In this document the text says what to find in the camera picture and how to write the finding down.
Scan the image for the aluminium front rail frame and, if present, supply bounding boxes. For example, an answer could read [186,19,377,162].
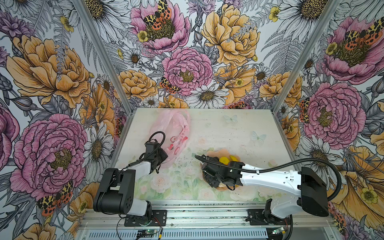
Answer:
[76,201,341,240]

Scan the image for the aluminium corner post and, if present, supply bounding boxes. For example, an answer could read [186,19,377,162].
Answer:
[272,0,341,115]
[74,1,135,117]

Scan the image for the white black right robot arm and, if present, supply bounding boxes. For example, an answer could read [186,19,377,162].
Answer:
[202,158,329,219]

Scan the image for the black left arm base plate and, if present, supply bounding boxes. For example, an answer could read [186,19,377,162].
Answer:
[124,210,168,227]

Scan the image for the green circuit board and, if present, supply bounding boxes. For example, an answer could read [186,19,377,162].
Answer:
[136,230,163,240]

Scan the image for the yellow fake banana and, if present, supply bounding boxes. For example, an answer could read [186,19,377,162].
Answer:
[230,155,239,162]

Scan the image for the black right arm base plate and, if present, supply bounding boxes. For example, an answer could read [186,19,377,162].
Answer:
[245,209,291,226]

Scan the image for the yellow fake lemon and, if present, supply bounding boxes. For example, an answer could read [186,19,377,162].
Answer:
[219,157,230,165]

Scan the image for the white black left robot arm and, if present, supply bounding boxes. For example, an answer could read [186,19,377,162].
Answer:
[93,142,168,217]

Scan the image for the pink printed plastic bag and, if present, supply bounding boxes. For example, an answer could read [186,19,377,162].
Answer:
[150,109,191,168]

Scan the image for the pink round plate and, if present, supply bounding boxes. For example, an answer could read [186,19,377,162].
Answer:
[200,149,241,191]

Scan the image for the aluminium left corner post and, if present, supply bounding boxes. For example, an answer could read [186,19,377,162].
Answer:
[74,1,135,117]

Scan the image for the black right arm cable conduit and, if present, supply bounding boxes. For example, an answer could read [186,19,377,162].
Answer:
[194,154,343,202]

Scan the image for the aluminium right corner post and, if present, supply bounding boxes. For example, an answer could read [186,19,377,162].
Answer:
[272,0,341,115]

